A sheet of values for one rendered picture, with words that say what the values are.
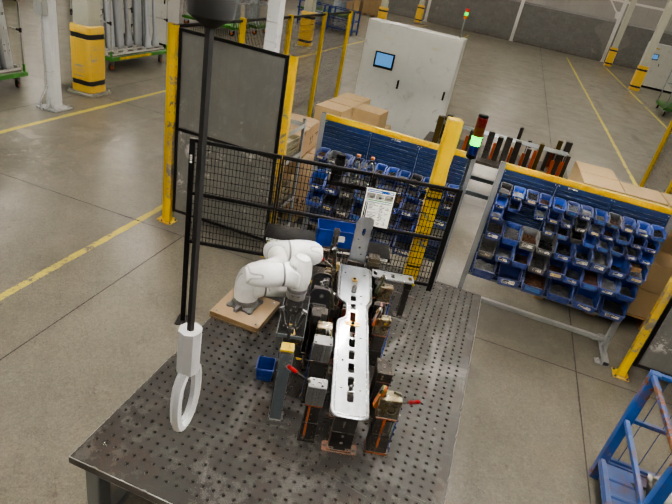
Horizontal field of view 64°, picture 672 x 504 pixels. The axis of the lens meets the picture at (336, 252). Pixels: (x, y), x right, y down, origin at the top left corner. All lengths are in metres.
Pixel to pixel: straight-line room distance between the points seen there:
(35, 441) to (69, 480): 0.37
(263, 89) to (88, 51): 5.45
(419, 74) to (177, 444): 7.79
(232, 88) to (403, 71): 4.86
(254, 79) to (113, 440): 3.35
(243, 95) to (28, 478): 3.39
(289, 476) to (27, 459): 1.67
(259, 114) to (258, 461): 3.29
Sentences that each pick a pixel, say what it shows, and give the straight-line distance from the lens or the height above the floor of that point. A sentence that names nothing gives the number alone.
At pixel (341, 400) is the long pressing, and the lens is 2.60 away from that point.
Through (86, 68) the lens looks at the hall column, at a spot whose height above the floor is 0.46.
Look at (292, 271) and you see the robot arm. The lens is 2.27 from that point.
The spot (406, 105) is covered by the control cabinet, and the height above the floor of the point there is 0.80.
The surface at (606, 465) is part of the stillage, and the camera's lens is 4.27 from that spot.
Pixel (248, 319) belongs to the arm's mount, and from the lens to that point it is 3.39.
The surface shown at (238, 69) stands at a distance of 5.11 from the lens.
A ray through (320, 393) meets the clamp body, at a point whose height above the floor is 1.03.
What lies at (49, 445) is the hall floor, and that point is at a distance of 3.75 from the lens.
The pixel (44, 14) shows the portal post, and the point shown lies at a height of 1.36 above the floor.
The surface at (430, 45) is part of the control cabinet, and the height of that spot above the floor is 1.82.
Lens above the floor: 2.79
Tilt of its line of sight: 28 degrees down
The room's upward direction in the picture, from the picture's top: 12 degrees clockwise
